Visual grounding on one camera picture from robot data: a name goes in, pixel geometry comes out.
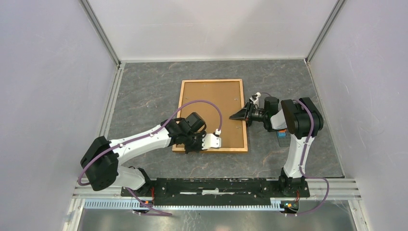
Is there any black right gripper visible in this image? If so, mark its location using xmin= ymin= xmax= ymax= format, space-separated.
xmin=229 ymin=102 xmax=267 ymax=127

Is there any wooden picture frame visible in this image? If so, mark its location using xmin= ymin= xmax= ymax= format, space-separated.
xmin=176 ymin=79 xmax=248 ymax=153

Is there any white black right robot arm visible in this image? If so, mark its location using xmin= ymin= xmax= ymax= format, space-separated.
xmin=229 ymin=95 xmax=324 ymax=196

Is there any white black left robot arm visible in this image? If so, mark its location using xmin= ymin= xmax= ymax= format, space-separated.
xmin=80 ymin=112 xmax=206 ymax=196

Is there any blue toy brick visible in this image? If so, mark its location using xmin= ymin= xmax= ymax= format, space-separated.
xmin=276 ymin=131 xmax=287 ymax=139

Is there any grey studded baseplate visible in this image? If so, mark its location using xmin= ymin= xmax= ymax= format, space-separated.
xmin=277 ymin=130 xmax=291 ymax=147

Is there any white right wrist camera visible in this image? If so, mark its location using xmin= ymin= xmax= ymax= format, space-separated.
xmin=249 ymin=92 xmax=261 ymax=108

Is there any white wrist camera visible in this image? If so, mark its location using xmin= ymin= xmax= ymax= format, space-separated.
xmin=202 ymin=129 xmax=222 ymax=150
xmin=249 ymin=92 xmax=261 ymax=108

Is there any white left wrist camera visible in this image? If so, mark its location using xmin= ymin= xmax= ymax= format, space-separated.
xmin=202 ymin=129 xmax=222 ymax=150

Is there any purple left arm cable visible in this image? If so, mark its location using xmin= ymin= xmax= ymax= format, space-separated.
xmin=77 ymin=100 xmax=223 ymax=216

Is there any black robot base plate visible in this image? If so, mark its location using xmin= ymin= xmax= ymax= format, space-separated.
xmin=134 ymin=178 xmax=310 ymax=206

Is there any aluminium rail frame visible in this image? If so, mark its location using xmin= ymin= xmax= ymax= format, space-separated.
xmin=69 ymin=59 xmax=368 ymax=231

